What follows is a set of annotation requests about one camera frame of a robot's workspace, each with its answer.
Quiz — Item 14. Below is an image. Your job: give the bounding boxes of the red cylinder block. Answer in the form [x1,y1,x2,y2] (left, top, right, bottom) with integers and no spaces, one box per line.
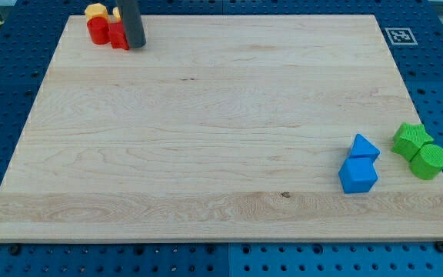
[87,17,109,45]

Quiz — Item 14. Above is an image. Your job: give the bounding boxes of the blue triangular block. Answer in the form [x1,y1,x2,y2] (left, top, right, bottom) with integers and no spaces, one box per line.
[348,134,381,162]

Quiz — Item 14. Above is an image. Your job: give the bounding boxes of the green cylinder block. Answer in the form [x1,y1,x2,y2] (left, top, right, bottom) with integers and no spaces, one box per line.
[410,144,443,180]

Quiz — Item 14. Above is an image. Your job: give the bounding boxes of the yellow block behind pusher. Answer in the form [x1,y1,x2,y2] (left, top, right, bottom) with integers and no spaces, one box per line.
[112,7,122,22]

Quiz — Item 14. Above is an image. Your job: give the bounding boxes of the blue cube block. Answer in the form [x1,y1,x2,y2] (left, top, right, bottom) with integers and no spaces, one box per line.
[338,158,378,194]

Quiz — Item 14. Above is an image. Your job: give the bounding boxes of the light wooden board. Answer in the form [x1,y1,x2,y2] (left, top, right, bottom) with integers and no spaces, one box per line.
[0,15,443,243]

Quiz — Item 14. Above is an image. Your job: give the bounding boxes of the red angular block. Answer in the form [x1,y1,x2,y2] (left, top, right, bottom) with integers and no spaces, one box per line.
[108,22,129,50]

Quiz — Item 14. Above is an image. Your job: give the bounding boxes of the white fiducial marker tag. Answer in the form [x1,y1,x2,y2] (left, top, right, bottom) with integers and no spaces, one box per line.
[385,27,418,45]

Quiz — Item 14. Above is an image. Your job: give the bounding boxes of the green star block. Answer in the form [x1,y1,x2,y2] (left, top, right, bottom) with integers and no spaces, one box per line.
[391,122,434,162]

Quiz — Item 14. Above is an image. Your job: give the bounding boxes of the yellow hexagon block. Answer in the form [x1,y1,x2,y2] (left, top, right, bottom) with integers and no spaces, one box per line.
[84,3,109,22]

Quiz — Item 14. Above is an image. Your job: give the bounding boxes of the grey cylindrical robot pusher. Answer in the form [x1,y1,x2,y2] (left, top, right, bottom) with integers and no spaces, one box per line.
[116,0,146,48]

